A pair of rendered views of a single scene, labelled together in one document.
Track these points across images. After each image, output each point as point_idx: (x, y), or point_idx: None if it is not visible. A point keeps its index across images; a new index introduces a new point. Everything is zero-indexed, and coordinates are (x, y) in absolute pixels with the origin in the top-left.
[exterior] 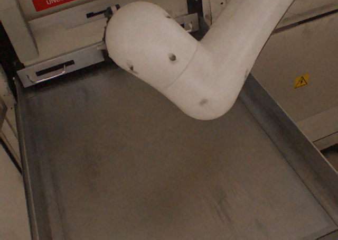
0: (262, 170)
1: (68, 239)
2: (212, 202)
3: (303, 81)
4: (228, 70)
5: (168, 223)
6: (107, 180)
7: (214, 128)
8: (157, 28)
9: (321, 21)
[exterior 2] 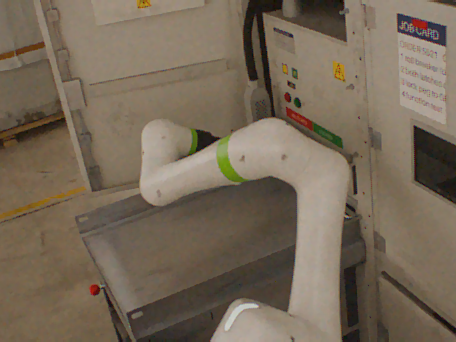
0: (185, 287)
1: (141, 218)
2: (160, 267)
3: None
4: (150, 179)
5: (146, 252)
6: (184, 221)
7: (231, 259)
8: (147, 134)
9: (452, 339)
